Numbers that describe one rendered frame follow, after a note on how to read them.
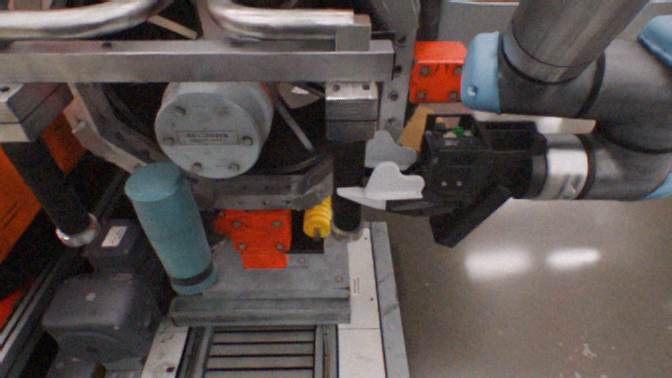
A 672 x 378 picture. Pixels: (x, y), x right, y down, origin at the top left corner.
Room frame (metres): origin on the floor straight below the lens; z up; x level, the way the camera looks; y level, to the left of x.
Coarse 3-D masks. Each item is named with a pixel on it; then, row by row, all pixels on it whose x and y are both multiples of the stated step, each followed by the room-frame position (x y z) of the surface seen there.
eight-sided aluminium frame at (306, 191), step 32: (32, 0) 0.53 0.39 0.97; (64, 0) 0.58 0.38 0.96; (384, 0) 0.54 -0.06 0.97; (416, 0) 0.54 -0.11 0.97; (416, 32) 0.54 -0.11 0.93; (96, 96) 0.58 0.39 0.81; (384, 96) 0.54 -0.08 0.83; (96, 128) 0.54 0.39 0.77; (128, 128) 0.59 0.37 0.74; (384, 128) 0.54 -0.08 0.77; (128, 160) 0.54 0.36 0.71; (160, 160) 0.58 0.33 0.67; (192, 192) 0.54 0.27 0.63; (224, 192) 0.55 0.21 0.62; (256, 192) 0.55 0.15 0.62; (288, 192) 0.55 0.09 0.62; (320, 192) 0.55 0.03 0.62
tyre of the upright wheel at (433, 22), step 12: (72, 0) 0.63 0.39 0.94; (420, 0) 0.63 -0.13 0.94; (432, 0) 0.63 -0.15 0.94; (420, 12) 0.63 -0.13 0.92; (432, 12) 0.63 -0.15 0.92; (420, 24) 0.63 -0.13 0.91; (432, 24) 0.63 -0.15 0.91; (420, 36) 0.63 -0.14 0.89; (432, 36) 0.63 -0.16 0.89; (108, 96) 0.63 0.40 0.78; (408, 108) 0.63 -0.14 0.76; (120, 120) 0.62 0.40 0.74; (408, 120) 0.63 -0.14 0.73; (312, 168) 0.63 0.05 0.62
